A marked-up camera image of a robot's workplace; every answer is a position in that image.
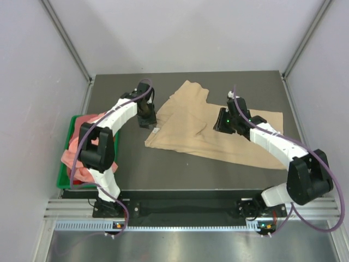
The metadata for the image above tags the beige t shirt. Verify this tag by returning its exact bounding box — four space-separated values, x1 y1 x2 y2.
145 81 284 170

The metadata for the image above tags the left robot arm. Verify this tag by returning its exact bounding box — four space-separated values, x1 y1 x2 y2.
74 80 157 217

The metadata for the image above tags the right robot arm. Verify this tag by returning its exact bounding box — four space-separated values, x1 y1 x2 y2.
213 92 334 216

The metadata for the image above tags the pink t shirt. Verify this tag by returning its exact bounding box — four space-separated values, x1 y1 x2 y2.
61 111 119 183

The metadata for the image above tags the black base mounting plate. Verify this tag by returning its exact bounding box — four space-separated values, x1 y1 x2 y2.
92 189 287 227

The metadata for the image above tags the red t shirt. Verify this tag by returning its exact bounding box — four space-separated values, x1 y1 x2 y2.
73 180 83 185

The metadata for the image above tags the green plastic bin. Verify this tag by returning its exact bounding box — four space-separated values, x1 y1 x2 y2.
57 114 103 189

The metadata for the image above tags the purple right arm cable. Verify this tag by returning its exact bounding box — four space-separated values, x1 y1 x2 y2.
233 85 346 237

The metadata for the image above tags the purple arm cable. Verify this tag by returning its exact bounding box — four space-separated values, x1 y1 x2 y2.
233 85 346 237
69 78 153 237

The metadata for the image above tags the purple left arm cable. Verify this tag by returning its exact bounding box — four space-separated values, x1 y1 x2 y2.
69 78 153 237

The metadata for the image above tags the slotted cable duct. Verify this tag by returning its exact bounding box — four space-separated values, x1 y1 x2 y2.
54 218 276 232

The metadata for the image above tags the left aluminium frame post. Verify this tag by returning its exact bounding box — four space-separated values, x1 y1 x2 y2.
39 0 92 84

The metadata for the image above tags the aluminium frame post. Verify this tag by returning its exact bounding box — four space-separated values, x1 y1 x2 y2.
39 0 92 84
281 0 334 80

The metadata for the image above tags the right aluminium frame post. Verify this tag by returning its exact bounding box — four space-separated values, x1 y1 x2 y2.
281 0 334 80

